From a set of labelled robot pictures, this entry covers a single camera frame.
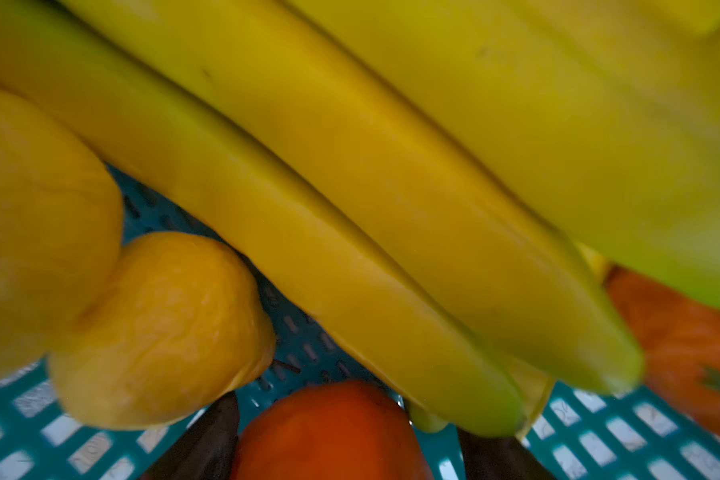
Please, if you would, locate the yellow lemon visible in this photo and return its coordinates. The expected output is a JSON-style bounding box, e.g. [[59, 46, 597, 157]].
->
[[47, 232, 276, 430]]

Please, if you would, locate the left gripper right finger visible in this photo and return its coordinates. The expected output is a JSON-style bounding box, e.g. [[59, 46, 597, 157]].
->
[[457, 428, 555, 480]]

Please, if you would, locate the orange tangerine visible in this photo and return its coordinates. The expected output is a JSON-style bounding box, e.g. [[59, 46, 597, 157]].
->
[[230, 380, 433, 479]]

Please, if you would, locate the yellow banana bunch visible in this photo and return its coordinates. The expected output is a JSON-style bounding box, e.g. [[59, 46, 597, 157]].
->
[[0, 1, 720, 437]]

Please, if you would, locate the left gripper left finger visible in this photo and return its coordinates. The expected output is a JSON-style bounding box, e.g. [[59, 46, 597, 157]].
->
[[139, 392, 240, 480]]

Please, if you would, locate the yellow pear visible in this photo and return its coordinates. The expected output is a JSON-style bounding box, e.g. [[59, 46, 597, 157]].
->
[[0, 90, 124, 380]]

